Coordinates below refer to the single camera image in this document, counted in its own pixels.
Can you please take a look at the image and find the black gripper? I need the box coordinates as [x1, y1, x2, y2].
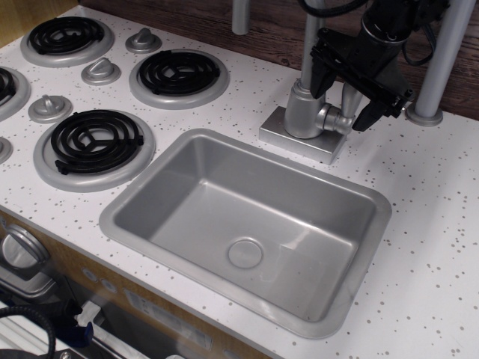
[310, 10, 414, 131]

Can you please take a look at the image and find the silver faucet lever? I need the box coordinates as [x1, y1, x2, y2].
[338, 83, 363, 135]

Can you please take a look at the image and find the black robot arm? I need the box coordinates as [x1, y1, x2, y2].
[311, 1, 450, 132]

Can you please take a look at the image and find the silver faucet body with base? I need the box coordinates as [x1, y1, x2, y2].
[259, 15, 353, 165]

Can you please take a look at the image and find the grey right support pole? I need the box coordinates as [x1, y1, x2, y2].
[406, 0, 475, 127]

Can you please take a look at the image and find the grey support pole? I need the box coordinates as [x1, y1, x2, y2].
[231, 0, 250, 35]
[406, 0, 475, 127]

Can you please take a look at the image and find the grey left support pole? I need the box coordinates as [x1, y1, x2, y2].
[231, 0, 250, 35]

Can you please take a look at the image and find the grey rectangular sink basin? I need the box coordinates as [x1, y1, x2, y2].
[100, 129, 391, 339]

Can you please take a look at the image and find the middle right stove burner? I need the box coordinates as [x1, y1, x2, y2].
[129, 49, 229, 110]

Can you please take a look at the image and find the round grey sink drain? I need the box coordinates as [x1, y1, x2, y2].
[228, 238, 263, 269]

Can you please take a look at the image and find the grey stove knob back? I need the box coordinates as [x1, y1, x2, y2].
[125, 28, 162, 54]

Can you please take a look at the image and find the grey stove knob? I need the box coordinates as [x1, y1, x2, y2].
[81, 58, 121, 86]
[125, 28, 162, 54]
[28, 95, 73, 124]

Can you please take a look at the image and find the grey stove knob middle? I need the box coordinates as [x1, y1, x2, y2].
[81, 58, 121, 86]

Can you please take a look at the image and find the front stove burner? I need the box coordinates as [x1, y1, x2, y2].
[33, 109, 156, 193]

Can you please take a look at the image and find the back left stove burner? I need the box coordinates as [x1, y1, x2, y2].
[20, 16, 115, 68]

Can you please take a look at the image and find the grey stove knob front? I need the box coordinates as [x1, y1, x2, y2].
[28, 95, 73, 124]

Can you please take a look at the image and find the oven door window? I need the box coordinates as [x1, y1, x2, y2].
[79, 301, 212, 358]

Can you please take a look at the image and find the left edge stove burner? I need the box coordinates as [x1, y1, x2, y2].
[1, 67, 31, 121]

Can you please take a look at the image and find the grey stove knob left edge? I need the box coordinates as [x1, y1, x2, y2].
[0, 137, 13, 164]

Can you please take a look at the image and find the silver oven dial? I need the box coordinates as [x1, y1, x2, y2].
[1, 224, 49, 280]

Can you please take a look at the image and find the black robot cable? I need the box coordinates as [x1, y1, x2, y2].
[402, 22, 439, 68]

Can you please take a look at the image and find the black corrugated hose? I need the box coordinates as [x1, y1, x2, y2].
[0, 304, 55, 356]

